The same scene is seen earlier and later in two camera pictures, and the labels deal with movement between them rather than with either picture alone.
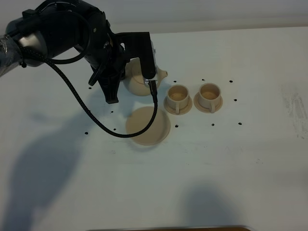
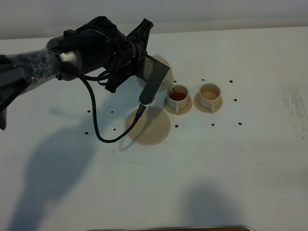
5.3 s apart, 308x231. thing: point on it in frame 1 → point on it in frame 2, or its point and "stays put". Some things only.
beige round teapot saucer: [140, 118] stays put
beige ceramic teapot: [134, 79] → [168, 78]
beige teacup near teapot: [177, 97] stays put
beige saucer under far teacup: [198, 106] stays put
